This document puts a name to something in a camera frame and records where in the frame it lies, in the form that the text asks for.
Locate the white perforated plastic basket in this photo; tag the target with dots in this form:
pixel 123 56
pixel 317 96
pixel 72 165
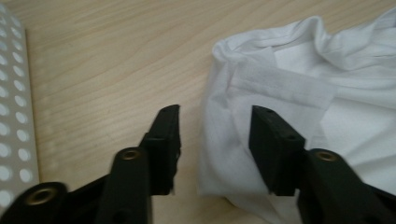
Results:
pixel 14 109

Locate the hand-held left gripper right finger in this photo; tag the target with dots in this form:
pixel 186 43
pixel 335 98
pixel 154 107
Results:
pixel 274 152

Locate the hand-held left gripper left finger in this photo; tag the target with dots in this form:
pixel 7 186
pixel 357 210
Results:
pixel 163 149

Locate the white cloth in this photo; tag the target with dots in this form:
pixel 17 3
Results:
pixel 311 102

